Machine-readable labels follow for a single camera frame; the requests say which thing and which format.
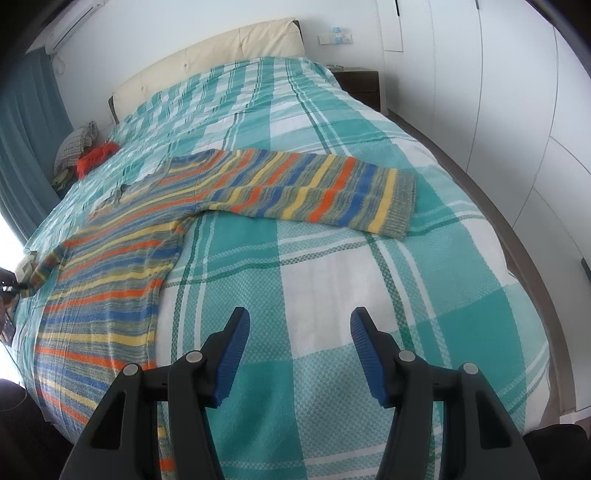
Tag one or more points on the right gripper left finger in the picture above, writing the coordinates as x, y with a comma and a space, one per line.
202, 379

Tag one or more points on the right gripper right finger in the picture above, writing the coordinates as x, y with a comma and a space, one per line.
402, 381

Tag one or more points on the striped knit sweater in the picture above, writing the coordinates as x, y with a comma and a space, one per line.
184, 230

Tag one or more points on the grey checked clothes pile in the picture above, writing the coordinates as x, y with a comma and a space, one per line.
74, 146

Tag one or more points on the teal plaid bedspread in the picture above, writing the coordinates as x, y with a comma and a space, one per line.
463, 303

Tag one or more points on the red garment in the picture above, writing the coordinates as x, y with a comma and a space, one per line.
95, 157

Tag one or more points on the dark nightstand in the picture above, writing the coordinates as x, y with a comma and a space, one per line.
361, 83

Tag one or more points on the blue curtain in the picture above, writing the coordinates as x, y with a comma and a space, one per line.
34, 122

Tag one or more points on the white wardrobe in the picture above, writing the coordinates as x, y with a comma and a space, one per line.
503, 89

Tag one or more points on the cream headboard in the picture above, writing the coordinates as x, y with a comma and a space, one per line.
275, 38

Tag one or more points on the air conditioner unit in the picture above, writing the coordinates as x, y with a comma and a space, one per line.
54, 36

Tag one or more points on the wall socket panel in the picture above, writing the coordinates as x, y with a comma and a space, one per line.
336, 37

